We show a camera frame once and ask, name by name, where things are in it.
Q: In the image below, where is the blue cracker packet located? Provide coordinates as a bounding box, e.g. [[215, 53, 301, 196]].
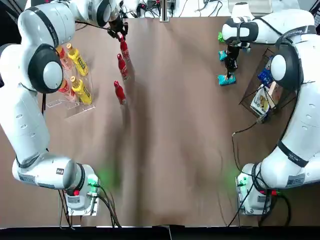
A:
[[257, 69, 273, 85]]

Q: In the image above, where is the black wire basket shelf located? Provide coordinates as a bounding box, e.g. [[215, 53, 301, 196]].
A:
[[238, 46, 301, 119]]

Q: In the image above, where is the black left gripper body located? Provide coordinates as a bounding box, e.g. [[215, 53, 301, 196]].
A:
[[107, 12, 129, 32]]

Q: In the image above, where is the clear acrylic shelf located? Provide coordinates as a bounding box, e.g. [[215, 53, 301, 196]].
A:
[[45, 42, 97, 119]]

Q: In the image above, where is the aluminium camera post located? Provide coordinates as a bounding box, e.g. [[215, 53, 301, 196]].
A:
[[159, 0, 172, 23]]

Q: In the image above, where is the black arm base cable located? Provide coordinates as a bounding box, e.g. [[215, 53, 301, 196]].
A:
[[96, 183, 123, 229], [258, 191, 293, 227]]

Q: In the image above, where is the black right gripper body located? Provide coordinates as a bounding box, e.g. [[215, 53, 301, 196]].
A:
[[224, 43, 241, 68]]

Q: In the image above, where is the thin black cable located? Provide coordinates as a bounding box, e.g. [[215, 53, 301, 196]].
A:
[[226, 119, 267, 227]]

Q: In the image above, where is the red cola bottle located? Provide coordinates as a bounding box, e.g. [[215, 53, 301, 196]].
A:
[[113, 80, 127, 106], [116, 53, 131, 81], [119, 34, 131, 64]]

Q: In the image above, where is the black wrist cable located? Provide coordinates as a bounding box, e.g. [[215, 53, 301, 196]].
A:
[[74, 20, 112, 32]]

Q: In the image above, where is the orange tea bottle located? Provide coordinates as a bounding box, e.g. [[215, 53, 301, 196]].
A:
[[58, 79, 76, 101], [55, 46, 74, 70]]

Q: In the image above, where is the yellow drink bottle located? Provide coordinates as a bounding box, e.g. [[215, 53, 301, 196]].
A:
[[70, 75, 93, 106], [65, 43, 89, 77]]

